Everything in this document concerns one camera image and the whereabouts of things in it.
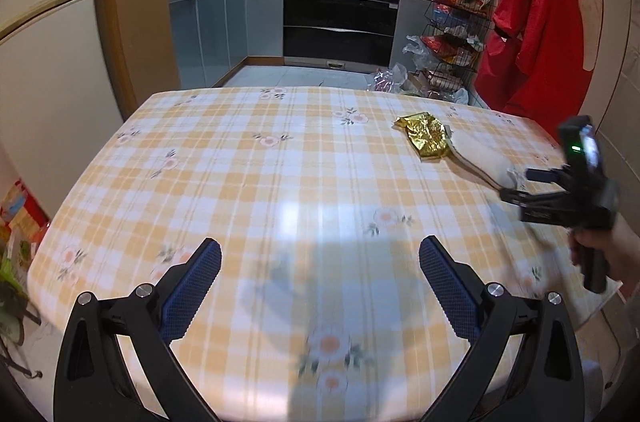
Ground gold foil wrapper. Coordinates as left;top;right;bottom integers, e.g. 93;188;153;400
392;111;451;165

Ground grey lower cabinets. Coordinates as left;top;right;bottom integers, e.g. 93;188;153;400
167;0;285;89

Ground cream refrigerator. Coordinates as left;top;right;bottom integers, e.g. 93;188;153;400
0;0;127;225

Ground clear plastic bag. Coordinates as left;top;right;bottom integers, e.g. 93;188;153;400
367;63;412;94
403;34;442;71

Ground black wire storage rack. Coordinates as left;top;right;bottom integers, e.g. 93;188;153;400
419;0;499;104

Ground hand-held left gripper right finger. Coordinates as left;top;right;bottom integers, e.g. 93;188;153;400
419;236;587;422

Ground person's right hand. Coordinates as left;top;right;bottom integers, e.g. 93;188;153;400
570;217;640;289

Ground red apron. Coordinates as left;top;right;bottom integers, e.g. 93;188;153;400
474;0;607;119

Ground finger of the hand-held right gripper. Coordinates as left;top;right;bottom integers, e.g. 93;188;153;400
499;188;534;207
526;169;569;184

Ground black oven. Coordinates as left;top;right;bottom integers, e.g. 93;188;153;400
282;0;402;68

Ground red and yellow box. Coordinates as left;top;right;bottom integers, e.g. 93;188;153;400
0;179;52;249

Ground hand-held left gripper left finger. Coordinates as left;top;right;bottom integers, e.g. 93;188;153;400
52;238;223;422

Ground yellow checkered tablecloth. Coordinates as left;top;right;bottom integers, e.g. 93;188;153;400
27;86;622;422

